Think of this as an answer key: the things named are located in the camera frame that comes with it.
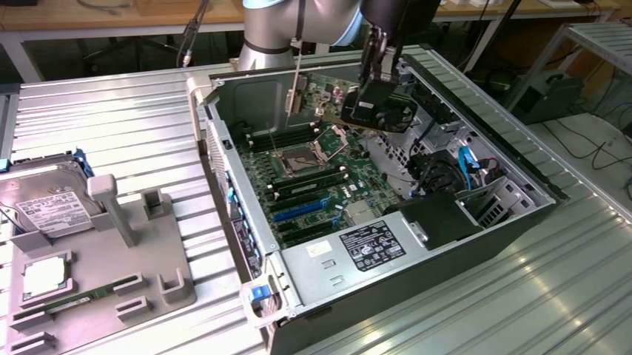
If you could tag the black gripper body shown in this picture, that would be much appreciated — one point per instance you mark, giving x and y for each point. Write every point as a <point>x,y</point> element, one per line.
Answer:
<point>406,18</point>

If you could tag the green graphics card with fan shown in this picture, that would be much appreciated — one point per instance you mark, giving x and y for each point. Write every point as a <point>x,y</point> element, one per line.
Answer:
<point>312,92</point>

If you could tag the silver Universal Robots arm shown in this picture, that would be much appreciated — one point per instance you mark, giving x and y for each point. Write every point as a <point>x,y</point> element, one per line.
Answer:
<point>277,29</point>

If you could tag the metal socket cover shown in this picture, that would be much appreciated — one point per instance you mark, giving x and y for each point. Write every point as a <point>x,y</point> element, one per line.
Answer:
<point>337,129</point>

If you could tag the silver disk bay cage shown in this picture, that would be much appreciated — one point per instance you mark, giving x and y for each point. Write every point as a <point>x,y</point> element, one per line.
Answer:
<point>395,155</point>

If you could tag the thin locking lever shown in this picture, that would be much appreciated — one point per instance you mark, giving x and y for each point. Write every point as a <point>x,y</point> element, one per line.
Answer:
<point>273,138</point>

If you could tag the green motherboard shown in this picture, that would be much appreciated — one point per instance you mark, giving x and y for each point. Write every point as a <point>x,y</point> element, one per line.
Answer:
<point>365,174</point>

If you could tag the CPU socket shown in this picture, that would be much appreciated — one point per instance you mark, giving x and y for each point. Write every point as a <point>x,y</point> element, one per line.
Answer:
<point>299,161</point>

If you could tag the RAM stick with white label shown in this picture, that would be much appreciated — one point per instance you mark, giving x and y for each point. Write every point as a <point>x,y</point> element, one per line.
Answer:
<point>307,186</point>

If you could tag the metal slat shelf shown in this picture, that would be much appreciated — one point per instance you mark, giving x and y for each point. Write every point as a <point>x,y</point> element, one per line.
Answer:
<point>603,37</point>

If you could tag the blue expansion slot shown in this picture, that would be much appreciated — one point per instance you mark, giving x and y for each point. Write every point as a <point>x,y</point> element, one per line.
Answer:
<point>301,210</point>

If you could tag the black plastic shroud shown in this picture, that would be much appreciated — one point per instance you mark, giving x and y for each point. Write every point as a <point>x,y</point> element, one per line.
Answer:
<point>440,218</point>

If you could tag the wooden desk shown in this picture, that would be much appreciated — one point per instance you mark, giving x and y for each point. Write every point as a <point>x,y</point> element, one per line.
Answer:
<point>149,15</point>

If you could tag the long black expansion slot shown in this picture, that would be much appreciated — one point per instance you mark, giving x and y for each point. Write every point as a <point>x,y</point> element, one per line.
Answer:
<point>309,229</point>

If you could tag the grey power supply unit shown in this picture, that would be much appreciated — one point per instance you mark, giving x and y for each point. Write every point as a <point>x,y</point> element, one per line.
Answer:
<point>316,273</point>

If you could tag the open black PC case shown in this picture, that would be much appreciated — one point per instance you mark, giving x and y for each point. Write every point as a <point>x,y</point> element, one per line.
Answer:
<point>420,296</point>

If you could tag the blue case latch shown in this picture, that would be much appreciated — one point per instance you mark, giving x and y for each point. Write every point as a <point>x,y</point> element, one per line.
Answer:
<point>259,294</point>

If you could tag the hard disk with blue rails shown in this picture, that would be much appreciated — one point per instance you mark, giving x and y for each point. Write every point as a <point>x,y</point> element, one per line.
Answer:
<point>54,211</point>

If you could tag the grey parts rack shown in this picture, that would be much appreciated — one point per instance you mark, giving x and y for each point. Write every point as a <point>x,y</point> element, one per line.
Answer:
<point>100,259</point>

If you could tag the green RAM stick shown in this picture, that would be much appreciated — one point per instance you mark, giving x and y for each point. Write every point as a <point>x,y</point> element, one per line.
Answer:
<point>89,296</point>

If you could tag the silver CPU chip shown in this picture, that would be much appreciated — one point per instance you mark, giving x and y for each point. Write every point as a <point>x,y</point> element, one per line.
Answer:
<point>45,275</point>

